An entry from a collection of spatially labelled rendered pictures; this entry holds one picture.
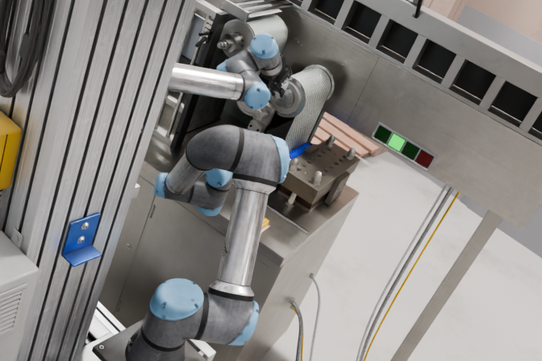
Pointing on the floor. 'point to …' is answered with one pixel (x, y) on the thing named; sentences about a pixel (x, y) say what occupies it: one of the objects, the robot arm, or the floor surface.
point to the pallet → (343, 136)
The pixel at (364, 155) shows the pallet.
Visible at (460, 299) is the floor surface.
